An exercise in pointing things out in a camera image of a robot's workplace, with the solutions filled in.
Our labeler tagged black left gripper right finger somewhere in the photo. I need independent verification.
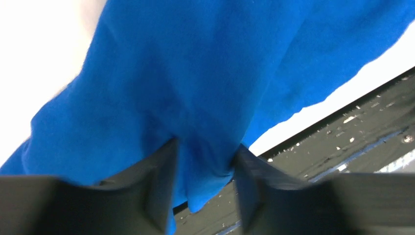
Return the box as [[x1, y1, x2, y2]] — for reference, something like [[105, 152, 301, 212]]
[[234, 146, 415, 235]]

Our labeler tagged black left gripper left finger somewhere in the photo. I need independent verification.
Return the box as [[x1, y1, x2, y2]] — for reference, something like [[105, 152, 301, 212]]
[[0, 139, 179, 235]]

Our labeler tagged blue panda print t-shirt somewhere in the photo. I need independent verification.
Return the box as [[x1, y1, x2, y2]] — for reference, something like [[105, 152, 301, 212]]
[[0, 0, 415, 235]]

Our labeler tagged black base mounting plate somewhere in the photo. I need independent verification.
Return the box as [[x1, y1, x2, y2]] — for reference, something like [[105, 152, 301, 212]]
[[175, 69, 415, 235]]

